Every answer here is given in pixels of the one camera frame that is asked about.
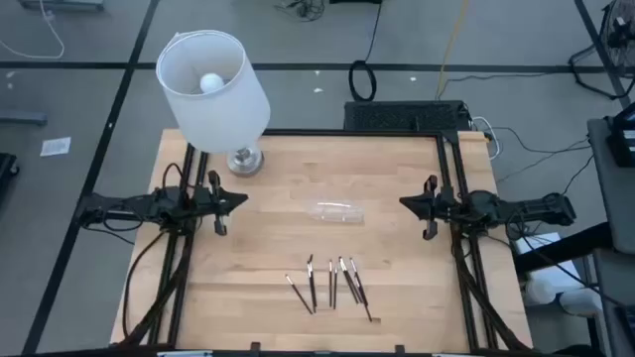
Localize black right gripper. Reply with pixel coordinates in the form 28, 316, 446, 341
399, 174, 457, 241

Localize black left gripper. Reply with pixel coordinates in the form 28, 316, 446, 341
206, 170, 249, 237

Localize clear plastic container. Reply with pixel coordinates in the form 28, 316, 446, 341
305, 197, 366, 225

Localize white shade table lamp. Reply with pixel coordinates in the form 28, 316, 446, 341
155, 28, 272, 178

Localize black perforated computer case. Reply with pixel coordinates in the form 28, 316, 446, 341
342, 99, 472, 133

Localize white box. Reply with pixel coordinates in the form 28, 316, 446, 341
510, 231, 584, 294

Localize black cart beam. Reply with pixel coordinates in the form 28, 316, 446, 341
513, 221, 612, 275

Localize white roll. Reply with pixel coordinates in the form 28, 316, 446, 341
559, 288, 604, 317
523, 277, 560, 307

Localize white paper sheet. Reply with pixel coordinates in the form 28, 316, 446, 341
39, 136, 72, 158

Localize grey side cart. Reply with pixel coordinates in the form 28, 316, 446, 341
586, 116, 635, 257

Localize black device white labels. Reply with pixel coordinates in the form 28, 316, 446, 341
605, 101, 635, 169

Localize grey floor bar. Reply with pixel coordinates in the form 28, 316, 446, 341
0, 109, 50, 127

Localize black floor object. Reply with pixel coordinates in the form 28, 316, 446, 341
0, 152, 21, 197

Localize grey floor platform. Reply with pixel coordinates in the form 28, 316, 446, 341
18, 0, 106, 12

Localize black floor fan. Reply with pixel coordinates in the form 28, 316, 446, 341
568, 0, 635, 100

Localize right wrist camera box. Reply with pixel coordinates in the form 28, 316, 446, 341
439, 187, 460, 217

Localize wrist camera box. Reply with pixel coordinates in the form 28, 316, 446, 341
190, 185, 212, 212
439, 187, 460, 217

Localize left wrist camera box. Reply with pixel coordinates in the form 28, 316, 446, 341
190, 185, 212, 212

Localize black aluminium table frame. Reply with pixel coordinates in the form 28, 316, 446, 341
118, 127, 535, 354

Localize white looped cable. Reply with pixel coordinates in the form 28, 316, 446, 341
470, 116, 502, 161

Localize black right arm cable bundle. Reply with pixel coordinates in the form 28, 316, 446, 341
449, 232, 533, 353

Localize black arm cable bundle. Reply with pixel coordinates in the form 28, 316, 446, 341
118, 230, 197, 348
449, 232, 533, 353

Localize black left arm cable bundle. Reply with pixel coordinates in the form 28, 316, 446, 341
118, 230, 197, 348

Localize thin black floor cable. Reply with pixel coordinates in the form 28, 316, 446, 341
561, 154, 595, 196
488, 125, 592, 156
437, 71, 550, 98

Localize coiled black cable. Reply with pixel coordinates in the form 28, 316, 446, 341
347, 59, 378, 103

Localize yellow cable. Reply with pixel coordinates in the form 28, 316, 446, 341
434, 0, 470, 102

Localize black straight floor cable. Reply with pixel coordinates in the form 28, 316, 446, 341
364, 0, 384, 63

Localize tangled black cables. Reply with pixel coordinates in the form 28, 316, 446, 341
273, 0, 327, 23

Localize white floor cable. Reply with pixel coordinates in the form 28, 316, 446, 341
0, 0, 66, 60

